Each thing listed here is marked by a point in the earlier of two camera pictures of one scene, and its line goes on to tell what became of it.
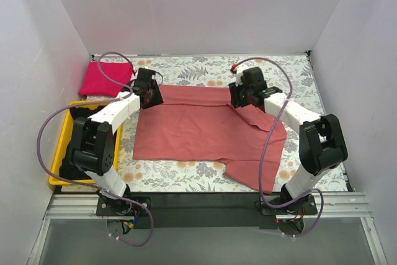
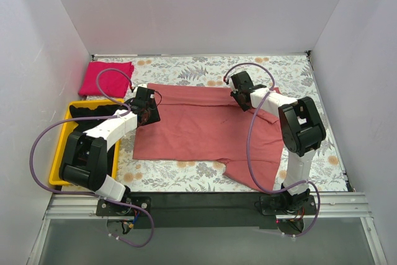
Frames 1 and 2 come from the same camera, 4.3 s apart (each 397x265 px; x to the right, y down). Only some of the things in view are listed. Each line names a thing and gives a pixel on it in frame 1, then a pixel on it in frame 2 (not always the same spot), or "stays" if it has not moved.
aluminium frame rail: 343,205 stays
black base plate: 209,210 stays
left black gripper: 154,96 -> 154,110
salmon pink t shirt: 197,123 stays
